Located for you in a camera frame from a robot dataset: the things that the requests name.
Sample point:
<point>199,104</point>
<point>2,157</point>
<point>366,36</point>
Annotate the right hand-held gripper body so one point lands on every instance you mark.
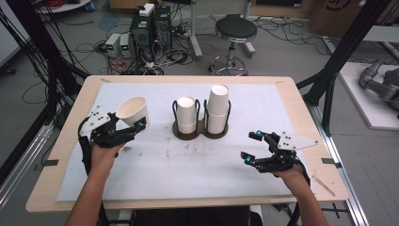
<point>288,142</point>

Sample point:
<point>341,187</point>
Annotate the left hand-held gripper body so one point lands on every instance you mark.
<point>94,121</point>

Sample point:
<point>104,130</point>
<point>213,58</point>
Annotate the single white paper cup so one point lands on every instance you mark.
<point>133,109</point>

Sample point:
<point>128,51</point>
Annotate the short stack of white cups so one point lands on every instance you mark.
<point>186,114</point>

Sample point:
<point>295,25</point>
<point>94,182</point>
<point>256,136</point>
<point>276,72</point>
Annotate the dark double cup holder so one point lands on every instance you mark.
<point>200,133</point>

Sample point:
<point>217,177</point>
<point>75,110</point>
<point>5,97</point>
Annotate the person's right hand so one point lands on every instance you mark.
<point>293,177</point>

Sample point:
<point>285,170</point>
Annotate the person's left hand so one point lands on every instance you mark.
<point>103,158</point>

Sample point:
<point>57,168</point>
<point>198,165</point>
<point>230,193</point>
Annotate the black tape piece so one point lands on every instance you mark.
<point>50,163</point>
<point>329,161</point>

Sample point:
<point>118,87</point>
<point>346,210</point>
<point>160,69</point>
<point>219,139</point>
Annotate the tall stack of white cups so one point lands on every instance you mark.
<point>217,109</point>

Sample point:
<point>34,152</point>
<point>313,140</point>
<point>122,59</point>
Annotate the tan tape strip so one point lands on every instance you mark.
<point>324,186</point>

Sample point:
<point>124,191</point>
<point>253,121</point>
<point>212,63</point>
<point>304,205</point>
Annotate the white table mat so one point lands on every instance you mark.
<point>188,175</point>

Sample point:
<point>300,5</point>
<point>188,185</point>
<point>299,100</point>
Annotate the grey power supply unit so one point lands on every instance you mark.
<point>112,44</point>
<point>124,45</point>

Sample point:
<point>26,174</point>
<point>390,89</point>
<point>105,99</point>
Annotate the person's dark clothing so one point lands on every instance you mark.
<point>194,216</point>

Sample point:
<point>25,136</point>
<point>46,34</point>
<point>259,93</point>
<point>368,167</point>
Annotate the white floor platform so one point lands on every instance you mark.
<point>357,100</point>

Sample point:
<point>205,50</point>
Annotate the black computer tower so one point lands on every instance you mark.
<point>163,28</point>
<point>142,37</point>

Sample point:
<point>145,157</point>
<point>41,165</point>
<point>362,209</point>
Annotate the grey metal desk leg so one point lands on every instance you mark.
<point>194,34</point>

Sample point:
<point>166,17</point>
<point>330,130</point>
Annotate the black round stool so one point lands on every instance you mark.
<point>236,29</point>

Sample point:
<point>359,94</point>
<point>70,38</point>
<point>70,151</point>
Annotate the white box on computer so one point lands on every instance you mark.
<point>146,9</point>

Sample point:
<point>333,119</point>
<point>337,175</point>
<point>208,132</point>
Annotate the cardboard box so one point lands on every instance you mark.
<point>332,17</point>

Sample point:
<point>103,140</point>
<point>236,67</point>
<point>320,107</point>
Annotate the aluminium floor rail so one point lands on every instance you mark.
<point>342,169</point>
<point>25,163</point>

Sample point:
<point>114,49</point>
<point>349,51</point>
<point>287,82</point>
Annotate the black frame post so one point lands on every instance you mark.
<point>345,47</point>

